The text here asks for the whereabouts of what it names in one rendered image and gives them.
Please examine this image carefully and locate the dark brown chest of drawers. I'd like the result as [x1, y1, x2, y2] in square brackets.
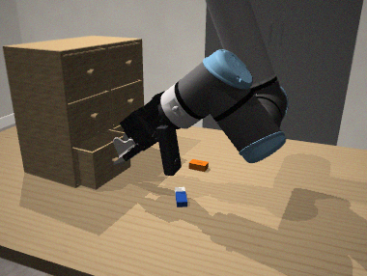
[3, 37, 144, 188]

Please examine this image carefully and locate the white and blue eraser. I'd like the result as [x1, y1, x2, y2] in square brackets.
[175, 187, 187, 207]

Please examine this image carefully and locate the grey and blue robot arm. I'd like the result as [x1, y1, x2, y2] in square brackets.
[156, 0, 289, 176]

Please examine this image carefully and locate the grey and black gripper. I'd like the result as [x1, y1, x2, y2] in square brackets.
[113, 91, 180, 165]

